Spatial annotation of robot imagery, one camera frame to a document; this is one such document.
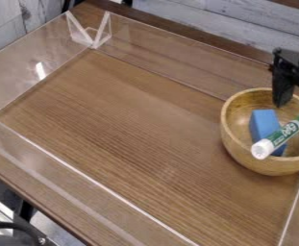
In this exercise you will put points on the black metal table frame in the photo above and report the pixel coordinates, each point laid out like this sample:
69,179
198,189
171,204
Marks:
16,230

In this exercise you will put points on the brown wooden bowl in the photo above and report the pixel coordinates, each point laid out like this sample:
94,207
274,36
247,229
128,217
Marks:
235,131

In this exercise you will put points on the clear acrylic corner bracket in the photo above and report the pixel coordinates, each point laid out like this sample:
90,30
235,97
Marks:
88,36

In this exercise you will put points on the blue rectangular block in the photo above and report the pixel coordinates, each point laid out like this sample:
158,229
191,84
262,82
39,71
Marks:
263,124

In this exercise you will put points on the green and white marker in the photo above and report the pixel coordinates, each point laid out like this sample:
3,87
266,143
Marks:
271,146

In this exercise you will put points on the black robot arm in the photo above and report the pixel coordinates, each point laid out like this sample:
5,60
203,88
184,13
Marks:
285,69

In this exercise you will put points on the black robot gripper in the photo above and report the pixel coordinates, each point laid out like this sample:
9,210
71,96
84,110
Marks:
285,69

